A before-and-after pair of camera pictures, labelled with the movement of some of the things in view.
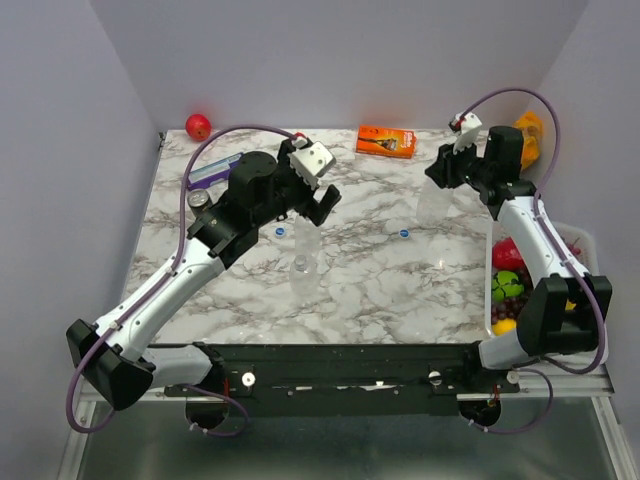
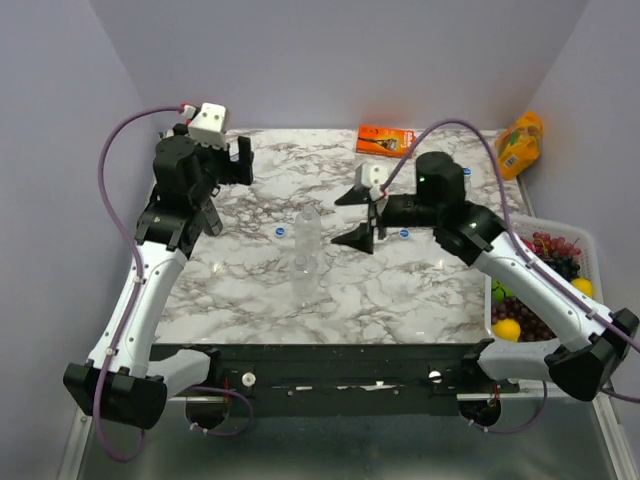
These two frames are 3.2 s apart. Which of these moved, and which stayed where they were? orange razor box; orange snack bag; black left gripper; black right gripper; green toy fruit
Moved: black left gripper; black right gripper
Stayed: orange snack bag; green toy fruit; orange razor box
